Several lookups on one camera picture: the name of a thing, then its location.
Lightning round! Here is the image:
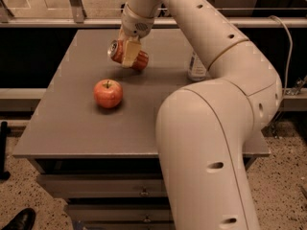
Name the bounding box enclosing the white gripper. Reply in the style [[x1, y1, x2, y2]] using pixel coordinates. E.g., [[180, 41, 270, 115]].
[[118, 3, 154, 68]]

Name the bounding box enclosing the red coke can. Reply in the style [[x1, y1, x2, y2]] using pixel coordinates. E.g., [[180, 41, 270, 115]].
[[107, 40, 149, 71]]

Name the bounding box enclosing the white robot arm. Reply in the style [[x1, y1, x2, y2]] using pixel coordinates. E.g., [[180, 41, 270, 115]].
[[121, 0, 282, 230]]

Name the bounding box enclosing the red apple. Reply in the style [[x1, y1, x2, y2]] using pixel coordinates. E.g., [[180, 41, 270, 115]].
[[94, 80, 123, 108]]

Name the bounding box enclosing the clear plastic water bottle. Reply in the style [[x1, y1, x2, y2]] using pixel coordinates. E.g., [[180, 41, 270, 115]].
[[188, 52, 207, 81]]

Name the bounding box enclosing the grey drawer cabinet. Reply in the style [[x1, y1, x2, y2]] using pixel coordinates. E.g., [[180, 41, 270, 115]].
[[12, 28, 272, 230]]

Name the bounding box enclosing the top grey drawer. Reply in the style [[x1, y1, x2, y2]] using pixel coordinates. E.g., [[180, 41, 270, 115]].
[[37, 173, 167, 199]]

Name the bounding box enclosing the grey drawer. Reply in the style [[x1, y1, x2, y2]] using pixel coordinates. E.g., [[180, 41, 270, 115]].
[[65, 204, 173, 222], [37, 173, 167, 199]]

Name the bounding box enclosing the black metal stand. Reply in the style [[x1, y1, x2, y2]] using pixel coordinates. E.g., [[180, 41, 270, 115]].
[[0, 121, 11, 181]]

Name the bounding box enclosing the black shoe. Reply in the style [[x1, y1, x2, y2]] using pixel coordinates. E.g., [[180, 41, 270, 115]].
[[1, 208, 36, 230]]

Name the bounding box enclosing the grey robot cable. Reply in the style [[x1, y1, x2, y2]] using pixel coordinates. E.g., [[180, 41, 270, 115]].
[[269, 14, 295, 98]]

